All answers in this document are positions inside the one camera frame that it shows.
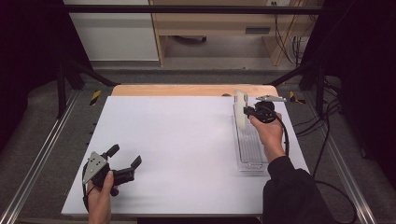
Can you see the aluminium frame rail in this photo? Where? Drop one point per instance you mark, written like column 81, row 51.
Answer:
column 345, row 165
column 34, row 165

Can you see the person's right hand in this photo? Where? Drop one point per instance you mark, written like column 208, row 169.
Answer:
column 269, row 137

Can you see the black frame strut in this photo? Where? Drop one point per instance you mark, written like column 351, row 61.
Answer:
column 90, row 73
column 295, row 73

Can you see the person's left hand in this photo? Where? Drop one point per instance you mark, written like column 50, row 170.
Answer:
column 101, row 196

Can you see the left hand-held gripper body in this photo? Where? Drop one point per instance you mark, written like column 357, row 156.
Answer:
column 98, row 166

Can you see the black horizontal frame bar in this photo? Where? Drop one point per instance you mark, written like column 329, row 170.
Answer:
column 186, row 9

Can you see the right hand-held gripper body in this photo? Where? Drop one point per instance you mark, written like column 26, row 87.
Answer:
column 264, row 110

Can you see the grey desk label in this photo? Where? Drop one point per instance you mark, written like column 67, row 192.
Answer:
column 257, row 30

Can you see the white power strip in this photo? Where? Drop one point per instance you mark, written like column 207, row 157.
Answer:
column 280, row 2

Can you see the yellow black floor tape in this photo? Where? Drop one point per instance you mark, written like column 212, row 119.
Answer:
column 95, row 97
column 295, row 97

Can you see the clear plastic tray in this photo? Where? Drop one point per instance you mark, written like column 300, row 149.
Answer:
column 249, row 146

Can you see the light wooden desk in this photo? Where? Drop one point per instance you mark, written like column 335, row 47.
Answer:
column 218, row 25

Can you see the black curtain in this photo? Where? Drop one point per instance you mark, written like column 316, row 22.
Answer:
column 358, row 46
column 28, row 62

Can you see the white table cover sheet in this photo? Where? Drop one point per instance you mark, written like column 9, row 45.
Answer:
column 174, row 149

